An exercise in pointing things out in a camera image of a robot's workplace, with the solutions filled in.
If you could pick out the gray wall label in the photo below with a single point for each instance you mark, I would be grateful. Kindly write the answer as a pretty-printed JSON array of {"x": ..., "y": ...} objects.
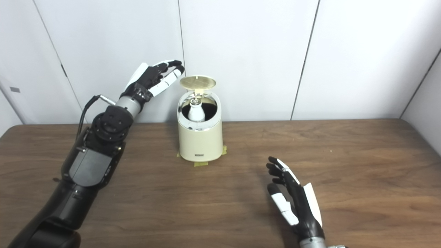
[{"x": 14, "y": 90}]

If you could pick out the black wall panel hinge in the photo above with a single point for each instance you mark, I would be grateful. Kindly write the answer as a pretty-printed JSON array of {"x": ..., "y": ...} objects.
[{"x": 63, "y": 70}]

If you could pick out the cream-colored round bin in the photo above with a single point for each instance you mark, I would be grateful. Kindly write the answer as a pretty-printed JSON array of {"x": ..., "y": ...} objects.
[{"x": 200, "y": 143}]

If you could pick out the cream round bin lid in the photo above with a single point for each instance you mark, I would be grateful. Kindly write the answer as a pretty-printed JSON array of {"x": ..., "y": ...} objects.
[{"x": 198, "y": 82}]

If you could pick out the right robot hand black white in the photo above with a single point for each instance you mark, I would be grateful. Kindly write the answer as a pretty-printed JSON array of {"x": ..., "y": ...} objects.
[{"x": 303, "y": 213}]

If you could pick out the small white plastic bottle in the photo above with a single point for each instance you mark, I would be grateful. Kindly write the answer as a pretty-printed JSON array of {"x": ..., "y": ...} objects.
[{"x": 197, "y": 113}]

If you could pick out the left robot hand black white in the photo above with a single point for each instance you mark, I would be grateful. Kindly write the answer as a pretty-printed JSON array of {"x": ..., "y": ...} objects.
[{"x": 148, "y": 81}]

